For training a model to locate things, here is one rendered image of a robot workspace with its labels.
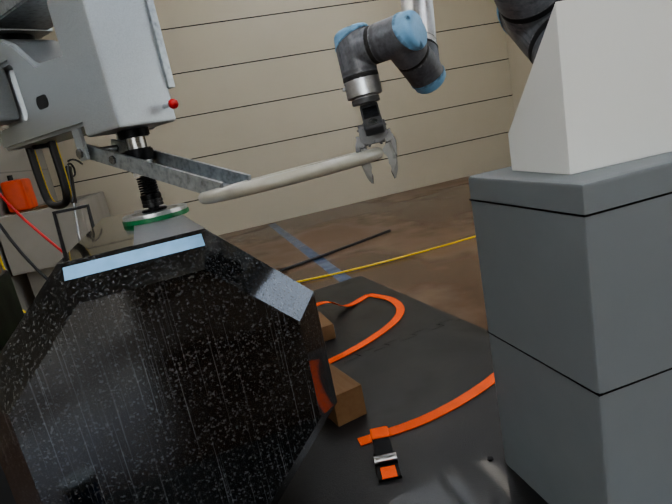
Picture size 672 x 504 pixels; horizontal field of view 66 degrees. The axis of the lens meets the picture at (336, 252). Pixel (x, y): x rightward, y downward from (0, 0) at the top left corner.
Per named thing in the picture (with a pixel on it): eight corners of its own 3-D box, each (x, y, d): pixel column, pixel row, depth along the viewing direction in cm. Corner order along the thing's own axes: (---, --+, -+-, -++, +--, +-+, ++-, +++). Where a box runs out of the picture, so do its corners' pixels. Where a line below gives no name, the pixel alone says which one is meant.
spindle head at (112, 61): (64, 152, 177) (21, 15, 167) (122, 143, 194) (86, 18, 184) (121, 137, 155) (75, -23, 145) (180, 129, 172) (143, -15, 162)
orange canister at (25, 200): (4, 219, 416) (-10, 178, 408) (22, 212, 463) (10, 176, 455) (33, 213, 421) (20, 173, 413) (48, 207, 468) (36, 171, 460)
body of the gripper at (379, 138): (390, 141, 137) (380, 95, 135) (390, 141, 129) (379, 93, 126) (362, 148, 138) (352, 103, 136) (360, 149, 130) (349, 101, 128)
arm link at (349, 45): (358, 19, 120) (323, 33, 126) (370, 73, 123) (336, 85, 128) (376, 22, 128) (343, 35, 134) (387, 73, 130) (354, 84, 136)
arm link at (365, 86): (378, 72, 124) (339, 83, 126) (382, 93, 125) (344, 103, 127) (379, 76, 133) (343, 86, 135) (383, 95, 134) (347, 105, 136)
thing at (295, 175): (161, 215, 132) (158, 203, 131) (287, 178, 169) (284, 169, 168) (303, 184, 101) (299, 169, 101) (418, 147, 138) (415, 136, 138)
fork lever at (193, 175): (73, 159, 178) (71, 144, 176) (123, 150, 192) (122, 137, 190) (211, 202, 142) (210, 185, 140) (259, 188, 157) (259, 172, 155)
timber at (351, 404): (367, 413, 187) (361, 384, 185) (338, 427, 182) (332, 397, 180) (330, 385, 214) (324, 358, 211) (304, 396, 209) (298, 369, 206)
